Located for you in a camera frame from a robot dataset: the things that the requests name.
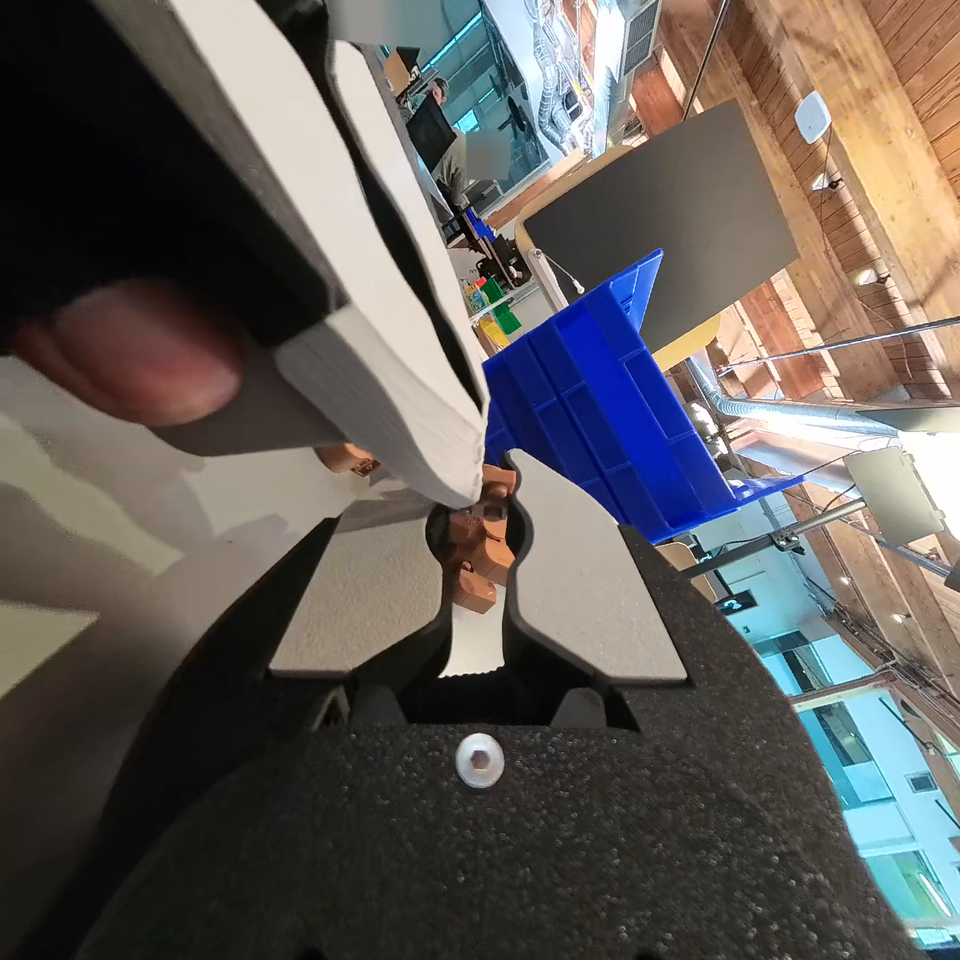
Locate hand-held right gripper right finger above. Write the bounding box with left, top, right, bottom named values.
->
left=501, top=449, right=690, bottom=687

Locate studio light panel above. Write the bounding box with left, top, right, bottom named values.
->
left=843, top=443, right=960, bottom=594

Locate tan brown brick toy figure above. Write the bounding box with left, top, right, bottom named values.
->
left=444, top=462, right=526, bottom=619

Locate person's left hand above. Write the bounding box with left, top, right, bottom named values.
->
left=8, top=278, right=253, bottom=427

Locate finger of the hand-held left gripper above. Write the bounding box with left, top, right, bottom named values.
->
left=327, top=38, right=484, bottom=406
left=93, top=0, right=492, bottom=511

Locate grey desk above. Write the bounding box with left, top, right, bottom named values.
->
left=0, top=353, right=436, bottom=960

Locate black board with wooden edge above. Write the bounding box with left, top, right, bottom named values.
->
left=519, top=98, right=802, bottom=376

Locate brown rounded brick piece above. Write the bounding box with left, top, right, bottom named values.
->
left=315, top=440, right=385, bottom=480

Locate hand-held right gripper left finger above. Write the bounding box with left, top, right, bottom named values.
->
left=270, top=488, right=453, bottom=679

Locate wooden shelf unit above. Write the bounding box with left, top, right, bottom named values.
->
left=458, top=248, right=541, bottom=343

